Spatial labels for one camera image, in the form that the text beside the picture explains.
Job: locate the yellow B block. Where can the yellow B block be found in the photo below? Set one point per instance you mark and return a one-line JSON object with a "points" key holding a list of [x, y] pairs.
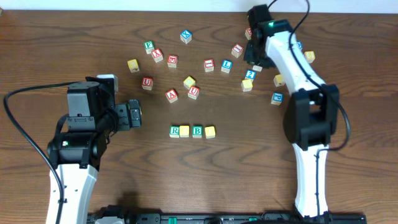
{"points": [[309, 56]]}

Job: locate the red U block left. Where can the red U block left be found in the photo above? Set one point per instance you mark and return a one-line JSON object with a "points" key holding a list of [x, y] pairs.
{"points": [[147, 83]]}

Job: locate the red I block upper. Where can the red I block upper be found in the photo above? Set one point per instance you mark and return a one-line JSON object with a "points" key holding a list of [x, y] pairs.
{"points": [[237, 50]]}

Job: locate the green F block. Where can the green F block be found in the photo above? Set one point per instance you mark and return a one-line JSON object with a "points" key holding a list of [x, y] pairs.
{"points": [[149, 46]]}

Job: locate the red U block centre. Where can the red U block centre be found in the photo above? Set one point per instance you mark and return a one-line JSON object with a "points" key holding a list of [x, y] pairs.
{"points": [[193, 92]]}

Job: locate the red E block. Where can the red E block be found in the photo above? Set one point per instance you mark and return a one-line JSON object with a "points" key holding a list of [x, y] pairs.
{"points": [[172, 61]]}

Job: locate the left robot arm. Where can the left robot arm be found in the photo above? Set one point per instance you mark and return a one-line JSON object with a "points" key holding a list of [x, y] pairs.
{"points": [[81, 138]]}

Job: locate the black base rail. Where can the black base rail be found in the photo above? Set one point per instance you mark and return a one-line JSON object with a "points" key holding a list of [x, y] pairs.
{"points": [[273, 217]]}

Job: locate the yellow tilted block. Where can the yellow tilted block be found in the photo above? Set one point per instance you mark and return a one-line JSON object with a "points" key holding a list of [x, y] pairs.
{"points": [[189, 82]]}

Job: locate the green B block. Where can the green B block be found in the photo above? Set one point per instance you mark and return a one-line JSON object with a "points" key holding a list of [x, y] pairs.
{"points": [[197, 131]]}

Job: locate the blue L block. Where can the blue L block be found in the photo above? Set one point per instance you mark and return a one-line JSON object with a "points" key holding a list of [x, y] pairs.
{"points": [[226, 66]]}

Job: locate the green R block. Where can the green R block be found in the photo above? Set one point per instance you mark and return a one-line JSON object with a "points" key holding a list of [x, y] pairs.
{"points": [[174, 132]]}

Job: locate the red u block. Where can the red u block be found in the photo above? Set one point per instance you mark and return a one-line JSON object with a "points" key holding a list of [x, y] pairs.
{"points": [[147, 83], [193, 92]]}

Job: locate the yellow S block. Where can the yellow S block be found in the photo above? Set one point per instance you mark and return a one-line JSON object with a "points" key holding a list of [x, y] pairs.
{"points": [[246, 85]]}

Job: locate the blue P block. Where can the blue P block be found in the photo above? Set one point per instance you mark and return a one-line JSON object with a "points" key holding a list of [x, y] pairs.
{"points": [[277, 98]]}

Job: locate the blue 2 block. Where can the blue 2 block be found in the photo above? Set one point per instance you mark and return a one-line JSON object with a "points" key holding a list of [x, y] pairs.
{"points": [[250, 75]]}

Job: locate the yellow block far left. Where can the yellow block far left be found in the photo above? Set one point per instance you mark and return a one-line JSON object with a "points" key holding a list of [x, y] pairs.
{"points": [[133, 65]]}

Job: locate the red I block centre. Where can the red I block centre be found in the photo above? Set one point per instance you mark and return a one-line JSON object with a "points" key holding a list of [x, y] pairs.
{"points": [[209, 65]]}

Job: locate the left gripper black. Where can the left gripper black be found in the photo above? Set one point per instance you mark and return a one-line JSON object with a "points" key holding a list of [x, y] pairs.
{"points": [[134, 113]]}

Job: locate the yellow K block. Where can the yellow K block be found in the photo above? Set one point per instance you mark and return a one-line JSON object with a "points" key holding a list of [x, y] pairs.
{"points": [[278, 80]]}

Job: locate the blue D block upper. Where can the blue D block upper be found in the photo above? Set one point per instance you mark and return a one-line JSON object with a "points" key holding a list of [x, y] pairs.
{"points": [[300, 46]]}

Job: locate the yellow O block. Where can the yellow O block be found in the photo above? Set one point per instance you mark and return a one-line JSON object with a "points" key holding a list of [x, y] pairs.
{"points": [[184, 131], [210, 132]]}

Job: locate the red i block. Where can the red i block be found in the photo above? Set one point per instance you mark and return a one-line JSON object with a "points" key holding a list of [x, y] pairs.
{"points": [[209, 65], [237, 50]]}

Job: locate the red A block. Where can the red A block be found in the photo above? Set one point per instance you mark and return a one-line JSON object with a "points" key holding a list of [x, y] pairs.
{"points": [[171, 95]]}

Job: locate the blue X block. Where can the blue X block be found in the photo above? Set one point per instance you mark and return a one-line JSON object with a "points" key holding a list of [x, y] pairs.
{"points": [[186, 36]]}

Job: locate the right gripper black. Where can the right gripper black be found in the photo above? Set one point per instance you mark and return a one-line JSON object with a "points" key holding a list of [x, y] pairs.
{"points": [[253, 55]]}

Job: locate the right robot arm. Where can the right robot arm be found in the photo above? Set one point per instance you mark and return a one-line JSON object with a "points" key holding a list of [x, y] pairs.
{"points": [[310, 117]]}

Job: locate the blue T block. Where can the blue T block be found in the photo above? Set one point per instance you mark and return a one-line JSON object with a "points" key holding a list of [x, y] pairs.
{"points": [[257, 68]]}

